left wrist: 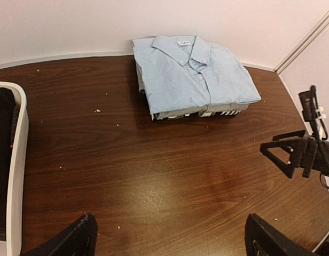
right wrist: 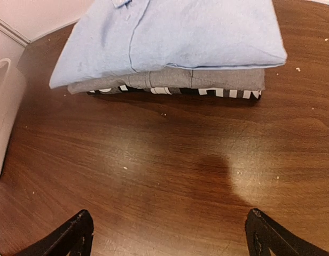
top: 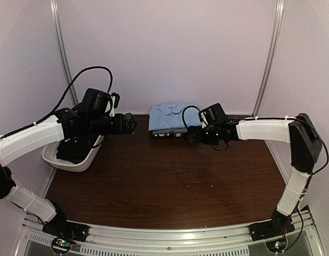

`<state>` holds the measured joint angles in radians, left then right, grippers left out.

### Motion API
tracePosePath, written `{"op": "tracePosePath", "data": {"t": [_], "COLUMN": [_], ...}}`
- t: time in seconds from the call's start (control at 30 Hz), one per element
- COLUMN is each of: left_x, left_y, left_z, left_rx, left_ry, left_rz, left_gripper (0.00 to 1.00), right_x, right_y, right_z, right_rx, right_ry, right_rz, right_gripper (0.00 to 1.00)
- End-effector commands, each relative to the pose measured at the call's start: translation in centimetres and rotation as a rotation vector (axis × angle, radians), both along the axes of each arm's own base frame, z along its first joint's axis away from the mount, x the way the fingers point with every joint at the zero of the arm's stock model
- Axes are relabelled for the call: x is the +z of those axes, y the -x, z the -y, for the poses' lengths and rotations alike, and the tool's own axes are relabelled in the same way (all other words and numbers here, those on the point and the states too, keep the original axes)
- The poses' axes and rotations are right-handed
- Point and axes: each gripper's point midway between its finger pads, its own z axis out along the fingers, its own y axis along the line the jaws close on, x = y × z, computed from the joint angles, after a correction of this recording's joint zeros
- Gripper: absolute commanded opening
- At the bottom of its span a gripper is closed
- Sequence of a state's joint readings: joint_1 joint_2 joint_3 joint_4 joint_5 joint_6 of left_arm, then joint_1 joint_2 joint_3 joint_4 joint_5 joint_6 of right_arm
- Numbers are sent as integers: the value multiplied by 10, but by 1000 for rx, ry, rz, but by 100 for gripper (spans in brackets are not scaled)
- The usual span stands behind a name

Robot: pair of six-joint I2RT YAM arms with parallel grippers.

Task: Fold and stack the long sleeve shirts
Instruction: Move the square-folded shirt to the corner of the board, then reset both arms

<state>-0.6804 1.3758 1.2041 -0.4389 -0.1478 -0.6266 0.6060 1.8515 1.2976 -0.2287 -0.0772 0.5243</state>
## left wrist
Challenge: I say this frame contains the white plastic basket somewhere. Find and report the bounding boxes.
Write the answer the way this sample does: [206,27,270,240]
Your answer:
[0,81,29,255]

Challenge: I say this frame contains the right aluminium corner post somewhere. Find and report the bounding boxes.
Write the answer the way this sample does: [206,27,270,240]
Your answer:
[273,10,329,75]

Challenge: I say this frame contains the light blue shirt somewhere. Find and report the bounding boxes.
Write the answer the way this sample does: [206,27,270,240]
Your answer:
[132,36,261,114]

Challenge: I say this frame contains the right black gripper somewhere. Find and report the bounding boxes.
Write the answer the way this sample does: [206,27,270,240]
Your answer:
[260,130,329,179]

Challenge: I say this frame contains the black shirt in basket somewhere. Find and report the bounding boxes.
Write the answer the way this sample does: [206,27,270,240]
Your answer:
[0,87,20,241]

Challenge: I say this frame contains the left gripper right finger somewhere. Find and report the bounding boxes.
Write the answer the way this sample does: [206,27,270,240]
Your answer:
[245,213,315,255]

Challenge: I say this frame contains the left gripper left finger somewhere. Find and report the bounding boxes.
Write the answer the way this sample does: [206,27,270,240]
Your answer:
[25,213,98,256]

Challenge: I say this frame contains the dark shirt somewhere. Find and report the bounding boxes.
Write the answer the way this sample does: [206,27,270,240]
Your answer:
[151,110,242,122]

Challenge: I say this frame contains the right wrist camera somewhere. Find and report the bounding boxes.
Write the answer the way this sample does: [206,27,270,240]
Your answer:
[299,85,328,141]

